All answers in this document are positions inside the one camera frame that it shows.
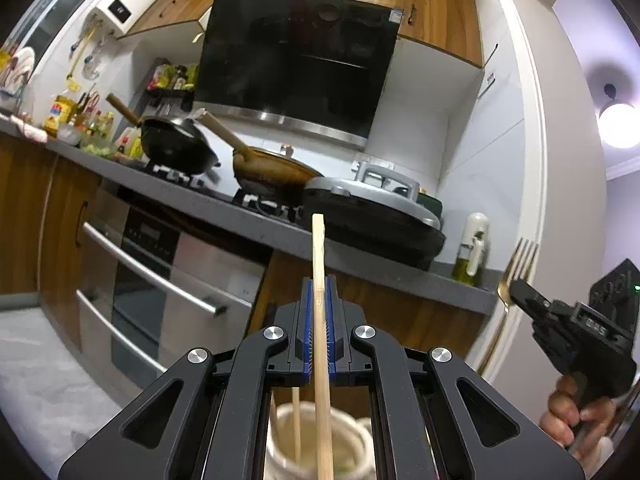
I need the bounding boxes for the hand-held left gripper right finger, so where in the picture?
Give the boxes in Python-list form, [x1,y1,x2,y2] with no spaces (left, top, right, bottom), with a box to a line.
[325,275,585,480]

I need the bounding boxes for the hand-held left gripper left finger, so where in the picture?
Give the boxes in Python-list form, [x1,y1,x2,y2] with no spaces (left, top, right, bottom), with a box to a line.
[59,276,315,480]

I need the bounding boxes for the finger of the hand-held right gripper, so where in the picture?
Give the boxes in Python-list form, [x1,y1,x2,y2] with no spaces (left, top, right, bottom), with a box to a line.
[509,280,554,322]

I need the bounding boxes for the gold fork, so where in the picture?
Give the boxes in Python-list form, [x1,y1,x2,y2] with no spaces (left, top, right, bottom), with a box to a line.
[477,237,541,379]

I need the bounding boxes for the wooden chopstick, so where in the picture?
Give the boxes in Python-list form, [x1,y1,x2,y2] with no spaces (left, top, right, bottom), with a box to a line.
[291,386,301,462]
[311,214,335,480]

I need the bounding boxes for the white floral ceramic utensil holder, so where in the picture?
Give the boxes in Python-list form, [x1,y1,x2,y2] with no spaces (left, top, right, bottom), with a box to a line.
[267,402,377,480]

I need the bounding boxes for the person's right hand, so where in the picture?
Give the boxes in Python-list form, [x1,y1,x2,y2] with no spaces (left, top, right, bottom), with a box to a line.
[540,376,620,445]

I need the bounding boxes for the grey kitchen countertop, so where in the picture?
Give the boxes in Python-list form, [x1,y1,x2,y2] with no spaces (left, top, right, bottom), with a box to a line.
[0,115,502,317]

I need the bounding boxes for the olive oil spray bottle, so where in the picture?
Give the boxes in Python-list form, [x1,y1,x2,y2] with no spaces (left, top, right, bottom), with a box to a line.
[451,212,490,288]

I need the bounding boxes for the stainless steel built-in oven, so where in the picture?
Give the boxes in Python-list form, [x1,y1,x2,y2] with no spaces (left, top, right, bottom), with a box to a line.
[75,200,272,392]

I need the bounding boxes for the grey electric griddle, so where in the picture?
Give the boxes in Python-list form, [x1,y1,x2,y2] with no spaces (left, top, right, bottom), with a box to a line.
[300,160,447,272]

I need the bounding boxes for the black gas hob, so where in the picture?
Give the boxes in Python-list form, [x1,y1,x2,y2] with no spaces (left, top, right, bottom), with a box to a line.
[145,160,307,222]

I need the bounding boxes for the round ceiling lamp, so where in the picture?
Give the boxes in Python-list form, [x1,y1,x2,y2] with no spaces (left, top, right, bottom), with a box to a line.
[597,82,640,150]

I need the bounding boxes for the grey floor mat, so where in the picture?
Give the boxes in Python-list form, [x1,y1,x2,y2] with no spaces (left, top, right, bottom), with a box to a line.
[0,304,169,467]

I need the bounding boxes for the black range hood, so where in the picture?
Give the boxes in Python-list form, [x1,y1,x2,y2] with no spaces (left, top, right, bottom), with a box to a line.
[192,0,404,149]

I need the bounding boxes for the colourful seasoning packets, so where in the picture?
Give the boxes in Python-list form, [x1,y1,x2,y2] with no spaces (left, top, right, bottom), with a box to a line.
[149,62,200,92]

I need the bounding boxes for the wooden base cabinets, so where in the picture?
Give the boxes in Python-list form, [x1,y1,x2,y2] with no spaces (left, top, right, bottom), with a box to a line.
[0,132,501,397]

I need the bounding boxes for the row of condiment bottles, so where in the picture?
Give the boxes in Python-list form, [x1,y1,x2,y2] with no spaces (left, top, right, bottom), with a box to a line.
[44,89,147,159]

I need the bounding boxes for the white plate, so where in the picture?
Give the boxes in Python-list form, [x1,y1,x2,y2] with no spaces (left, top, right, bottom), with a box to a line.
[11,46,37,95]

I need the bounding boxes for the brown pan with wooden handle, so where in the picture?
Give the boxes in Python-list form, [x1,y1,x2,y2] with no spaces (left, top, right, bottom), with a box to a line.
[200,110,327,199]

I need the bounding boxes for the white door frame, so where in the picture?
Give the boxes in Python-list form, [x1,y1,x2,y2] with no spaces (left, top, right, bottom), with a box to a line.
[492,0,553,376]

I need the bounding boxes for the black wok with wooden handle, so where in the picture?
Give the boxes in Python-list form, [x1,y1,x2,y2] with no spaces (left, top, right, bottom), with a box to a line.
[106,92,222,177]

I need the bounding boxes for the wooden wall cabinets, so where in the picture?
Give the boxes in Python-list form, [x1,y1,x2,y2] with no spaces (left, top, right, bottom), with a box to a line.
[122,0,487,69]

